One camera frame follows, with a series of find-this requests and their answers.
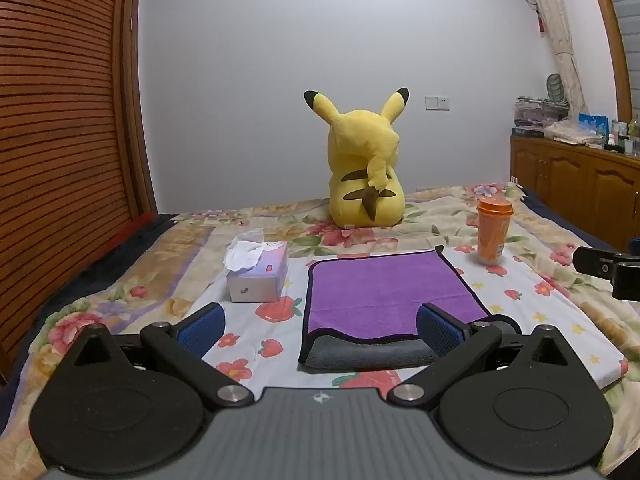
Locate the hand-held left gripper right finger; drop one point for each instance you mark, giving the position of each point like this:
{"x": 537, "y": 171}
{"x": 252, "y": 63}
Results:
{"x": 440, "y": 330}

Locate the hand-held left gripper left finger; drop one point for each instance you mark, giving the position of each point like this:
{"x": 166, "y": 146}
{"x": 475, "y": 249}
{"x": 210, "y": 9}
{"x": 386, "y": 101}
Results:
{"x": 202, "y": 327}

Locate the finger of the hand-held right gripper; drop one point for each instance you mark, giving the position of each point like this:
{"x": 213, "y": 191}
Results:
{"x": 595, "y": 260}
{"x": 627, "y": 282}

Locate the purple grey towel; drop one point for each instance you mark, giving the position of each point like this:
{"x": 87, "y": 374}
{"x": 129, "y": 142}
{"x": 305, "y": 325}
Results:
{"x": 385, "y": 295}

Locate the purple tissue box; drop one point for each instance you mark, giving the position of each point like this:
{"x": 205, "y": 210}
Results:
{"x": 257, "y": 277}

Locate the white strawberry print cloth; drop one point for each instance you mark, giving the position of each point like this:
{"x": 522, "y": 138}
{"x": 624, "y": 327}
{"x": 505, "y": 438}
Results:
{"x": 525, "y": 290}

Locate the floral bed sheet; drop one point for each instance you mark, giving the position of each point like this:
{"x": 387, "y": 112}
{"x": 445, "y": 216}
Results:
{"x": 150, "y": 260}

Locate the wooden cabinet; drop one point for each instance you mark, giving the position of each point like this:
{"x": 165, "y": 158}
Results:
{"x": 580, "y": 175}

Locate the orange plastic cup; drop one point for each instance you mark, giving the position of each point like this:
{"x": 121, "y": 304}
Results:
{"x": 492, "y": 232}

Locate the group of small bottles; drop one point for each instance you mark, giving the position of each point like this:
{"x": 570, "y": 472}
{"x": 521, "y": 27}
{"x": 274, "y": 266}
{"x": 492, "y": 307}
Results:
{"x": 624, "y": 137}

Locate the cream folded cloth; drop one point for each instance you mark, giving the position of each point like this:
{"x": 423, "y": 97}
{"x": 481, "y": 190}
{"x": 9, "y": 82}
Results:
{"x": 572, "y": 134}

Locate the blue box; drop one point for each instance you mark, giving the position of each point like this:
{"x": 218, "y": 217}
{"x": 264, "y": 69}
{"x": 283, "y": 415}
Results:
{"x": 594, "y": 124}

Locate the stack of folded clothes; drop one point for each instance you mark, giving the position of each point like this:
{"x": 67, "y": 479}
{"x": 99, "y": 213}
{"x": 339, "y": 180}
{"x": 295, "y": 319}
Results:
{"x": 540, "y": 112}

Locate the yellow plush toy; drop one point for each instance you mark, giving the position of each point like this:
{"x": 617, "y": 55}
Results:
{"x": 365, "y": 170}

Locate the green hand fan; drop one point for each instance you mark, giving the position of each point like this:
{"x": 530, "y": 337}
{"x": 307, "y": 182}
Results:
{"x": 555, "y": 87}

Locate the wooden louvered wardrobe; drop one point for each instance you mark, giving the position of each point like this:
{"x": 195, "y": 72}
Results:
{"x": 60, "y": 150}

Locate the cream patterned curtain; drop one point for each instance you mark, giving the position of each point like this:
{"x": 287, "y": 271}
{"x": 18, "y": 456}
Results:
{"x": 557, "y": 30}

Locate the white wall socket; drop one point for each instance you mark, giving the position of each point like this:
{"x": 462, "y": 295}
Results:
{"x": 437, "y": 103}

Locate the red wall tag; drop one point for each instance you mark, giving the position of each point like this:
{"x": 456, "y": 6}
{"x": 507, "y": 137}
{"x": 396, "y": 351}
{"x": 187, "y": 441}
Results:
{"x": 541, "y": 24}

